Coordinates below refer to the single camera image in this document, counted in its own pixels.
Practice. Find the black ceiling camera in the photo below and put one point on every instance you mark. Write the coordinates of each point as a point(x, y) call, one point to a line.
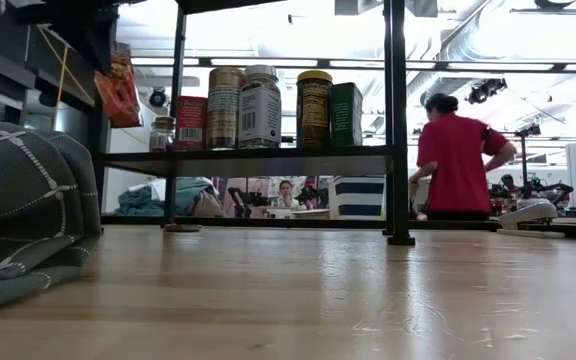
point(485, 90)

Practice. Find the small clear glass jar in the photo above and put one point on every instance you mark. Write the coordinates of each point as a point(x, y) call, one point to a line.
point(162, 137)

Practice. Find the white navy striped bin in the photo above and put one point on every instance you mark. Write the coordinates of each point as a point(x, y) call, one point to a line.
point(355, 197)

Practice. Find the teal fabric heap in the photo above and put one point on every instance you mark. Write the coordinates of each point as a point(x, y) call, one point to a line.
point(143, 200)

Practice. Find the red lid spice container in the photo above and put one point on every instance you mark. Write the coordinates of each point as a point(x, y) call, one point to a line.
point(190, 120)

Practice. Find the dark green spice tin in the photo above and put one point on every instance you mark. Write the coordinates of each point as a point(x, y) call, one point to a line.
point(346, 115)

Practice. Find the person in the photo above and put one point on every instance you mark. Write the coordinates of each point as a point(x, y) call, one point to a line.
point(286, 189)
point(507, 180)
point(455, 165)

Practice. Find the white stapler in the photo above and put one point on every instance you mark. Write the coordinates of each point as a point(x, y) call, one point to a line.
point(528, 212)

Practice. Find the background black robot arm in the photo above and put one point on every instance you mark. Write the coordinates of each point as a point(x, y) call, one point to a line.
point(543, 189)

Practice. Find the round black white device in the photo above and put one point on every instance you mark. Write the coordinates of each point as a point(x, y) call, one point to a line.
point(158, 97)

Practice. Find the grey checked cloth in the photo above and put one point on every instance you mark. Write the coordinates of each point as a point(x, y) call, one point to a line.
point(18, 200)

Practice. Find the dark wood black-frame shelf unit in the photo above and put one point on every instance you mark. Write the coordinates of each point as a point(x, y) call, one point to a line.
point(268, 160)

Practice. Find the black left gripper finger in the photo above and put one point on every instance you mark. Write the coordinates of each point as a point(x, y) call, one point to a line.
point(98, 40)

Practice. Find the white lid spice jar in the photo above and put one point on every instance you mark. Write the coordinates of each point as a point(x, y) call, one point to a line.
point(260, 112)

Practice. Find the gold lid spice jar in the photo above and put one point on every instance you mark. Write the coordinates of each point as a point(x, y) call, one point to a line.
point(224, 110)

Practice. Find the yellow lid spice bottle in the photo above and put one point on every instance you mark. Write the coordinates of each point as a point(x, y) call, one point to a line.
point(314, 110)

